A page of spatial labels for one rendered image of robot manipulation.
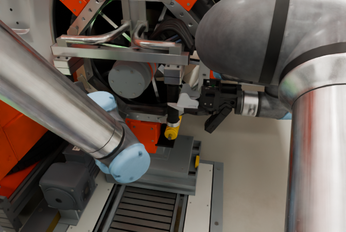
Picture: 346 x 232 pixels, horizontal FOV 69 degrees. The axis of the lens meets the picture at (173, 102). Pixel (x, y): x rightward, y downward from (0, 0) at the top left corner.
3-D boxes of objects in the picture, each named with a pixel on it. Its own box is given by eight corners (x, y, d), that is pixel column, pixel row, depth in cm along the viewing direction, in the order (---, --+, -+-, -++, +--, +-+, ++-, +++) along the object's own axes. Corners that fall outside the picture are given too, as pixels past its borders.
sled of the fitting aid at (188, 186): (201, 150, 166) (201, 139, 160) (194, 197, 136) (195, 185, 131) (127, 141, 173) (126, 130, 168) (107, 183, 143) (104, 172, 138)
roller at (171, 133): (185, 107, 137) (185, 98, 134) (175, 144, 112) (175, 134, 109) (174, 106, 138) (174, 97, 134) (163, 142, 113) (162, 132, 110)
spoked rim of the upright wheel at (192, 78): (182, 97, 138) (231, 13, 110) (174, 123, 119) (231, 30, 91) (97, 56, 134) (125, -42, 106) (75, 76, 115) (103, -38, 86)
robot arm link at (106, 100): (126, 108, 51) (132, 147, 57) (107, 85, 59) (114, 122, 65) (88, 120, 48) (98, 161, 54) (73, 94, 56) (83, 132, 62)
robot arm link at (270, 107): (296, 86, 72) (289, 110, 77) (257, 83, 74) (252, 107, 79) (304, 101, 66) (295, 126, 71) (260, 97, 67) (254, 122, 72)
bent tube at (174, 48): (188, 34, 86) (189, 1, 81) (179, 55, 71) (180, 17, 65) (139, 31, 89) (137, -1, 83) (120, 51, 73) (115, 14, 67)
